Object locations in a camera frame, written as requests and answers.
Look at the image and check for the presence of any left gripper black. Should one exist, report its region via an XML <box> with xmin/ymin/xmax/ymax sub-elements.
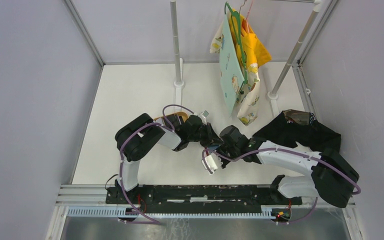
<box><xmin>188</xmin><ymin>123</ymin><xmax>224</xmax><ymax>148</ymax></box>

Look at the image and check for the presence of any yellow oval card tray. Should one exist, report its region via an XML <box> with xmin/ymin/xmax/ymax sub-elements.
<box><xmin>166</xmin><ymin>111</ymin><xmax>189</xmax><ymax>123</ymax></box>

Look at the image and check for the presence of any red card holder wallet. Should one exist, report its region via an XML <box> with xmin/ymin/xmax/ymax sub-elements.
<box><xmin>205</xmin><ymin>144</ymin><xmax>221</xmax><ymax>154</ymax></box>

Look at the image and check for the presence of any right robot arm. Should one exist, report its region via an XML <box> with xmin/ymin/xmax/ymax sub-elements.
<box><xmin>215</xmin><ymin>125</ymin><xmax>362</xmax><ymax>208</ymax></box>

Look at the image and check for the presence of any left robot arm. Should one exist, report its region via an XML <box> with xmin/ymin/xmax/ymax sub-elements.
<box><xmin>114</xmin><ymin>111</ymin><xmax>223</xmax><ymax>204</ymax></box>

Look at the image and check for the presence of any black clothes pile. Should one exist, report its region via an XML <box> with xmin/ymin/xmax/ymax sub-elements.
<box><xmin>252</xmin><ymin>109</ymin><xmax>342</xmax><ymax>152</ymax></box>

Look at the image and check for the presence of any mint green cartoon cloth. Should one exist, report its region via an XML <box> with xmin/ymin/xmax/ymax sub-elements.
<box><xmin>219</xmin><ymin>16</ymin><xmax>245</xmax><ymax>116</ymax></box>

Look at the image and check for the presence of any yellow garment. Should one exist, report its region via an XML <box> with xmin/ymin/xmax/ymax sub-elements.
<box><xmin>227</xmin><ymin>13</ymin><xmax>272</xmax><ymax>73</ymax></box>

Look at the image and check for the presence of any pink clothes hanger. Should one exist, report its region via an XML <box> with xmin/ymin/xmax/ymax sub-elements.
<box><xmin>239</xmin><ymin>0</ymin><xmax>255</xmax><ymax>34</ymax></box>

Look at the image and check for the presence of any green clothes hanger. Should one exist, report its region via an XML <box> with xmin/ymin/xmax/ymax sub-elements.
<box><xmin>224</xmin><ymin>1</ymin><xmax>248</xmax><ymax>84</ymax></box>

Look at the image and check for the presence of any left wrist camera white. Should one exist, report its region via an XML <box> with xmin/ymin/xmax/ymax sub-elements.
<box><xmin>193</xmin><ymin>110</ymin><xmax>209</xmax><ymax>125</ymax></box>

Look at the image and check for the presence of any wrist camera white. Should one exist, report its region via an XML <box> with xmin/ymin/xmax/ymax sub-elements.
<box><xmin>201</xmin><ymin>151</ymin><xmax>222</xmax><ymax>175</ymax></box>
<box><xmin>193</xmin><ymin>110</ymin><xmax>209</xmax><ymax>125</ymax></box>

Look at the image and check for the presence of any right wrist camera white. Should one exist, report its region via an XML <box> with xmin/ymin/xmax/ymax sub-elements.
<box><xmin>201</xmin><ymin>151</ymin><xmax>222</xmax><ymax>175</ymax></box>

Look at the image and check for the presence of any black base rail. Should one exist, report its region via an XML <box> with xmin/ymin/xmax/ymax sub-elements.
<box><xmin>105</xmin><ymin>184</ymin><xmax>303</xmax><ymax>214</ymax></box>

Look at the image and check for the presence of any white clothes rack frame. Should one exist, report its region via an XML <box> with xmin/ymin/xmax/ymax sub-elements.
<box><xmin>170</xmin><ymin>0</ymin><xmax>323</xmax><ymax>117</ymax></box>

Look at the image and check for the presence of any white slotted cable duct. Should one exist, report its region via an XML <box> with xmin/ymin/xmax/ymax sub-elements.
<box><xmin>66</xmin><ymin>206</ymin><xmax>278</xmax><ymax>220</ymax></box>

